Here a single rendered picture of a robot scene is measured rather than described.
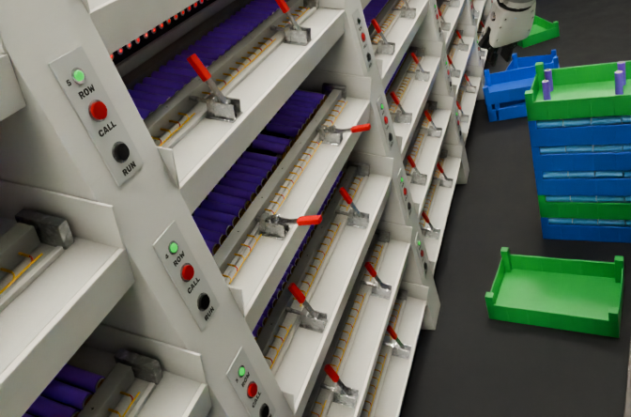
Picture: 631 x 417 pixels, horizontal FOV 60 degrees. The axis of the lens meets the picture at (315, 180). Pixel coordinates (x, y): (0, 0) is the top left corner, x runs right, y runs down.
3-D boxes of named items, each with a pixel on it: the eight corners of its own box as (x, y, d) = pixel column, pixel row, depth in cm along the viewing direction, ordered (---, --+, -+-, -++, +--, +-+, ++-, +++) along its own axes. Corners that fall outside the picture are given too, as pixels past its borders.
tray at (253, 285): (369, 118, 115) (371, 77, 110) (247, 341, 69) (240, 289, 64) (282, 104, 121) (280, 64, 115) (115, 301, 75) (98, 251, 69)
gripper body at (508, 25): (505, 11, 114) (494, 53, 123) (546, -2, 116) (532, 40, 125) (485, -8, 118) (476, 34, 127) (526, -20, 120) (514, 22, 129)
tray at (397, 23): (426, 12, 169) (432, -34, 161) (379, 99, 123) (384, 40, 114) (363, 6, 174) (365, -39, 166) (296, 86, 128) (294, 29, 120)
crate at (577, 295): (624, 279, 140) (623, 255, 137) (619, 338, 126) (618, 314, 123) (505, 268, 157) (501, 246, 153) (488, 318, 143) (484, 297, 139)
